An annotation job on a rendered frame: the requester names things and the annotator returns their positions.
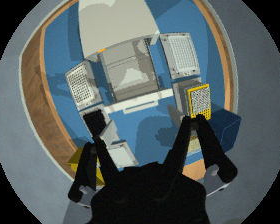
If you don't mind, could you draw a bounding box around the blue flat mat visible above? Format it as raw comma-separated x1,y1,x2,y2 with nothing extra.
44,0,225,167

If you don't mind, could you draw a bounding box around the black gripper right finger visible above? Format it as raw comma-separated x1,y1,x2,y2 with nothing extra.
148,104,238,202

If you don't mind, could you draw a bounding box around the black multi-well plate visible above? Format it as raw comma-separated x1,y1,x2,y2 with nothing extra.
83,109,107,136

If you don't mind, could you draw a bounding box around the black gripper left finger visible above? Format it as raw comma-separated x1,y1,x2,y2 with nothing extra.
68,120,130,209

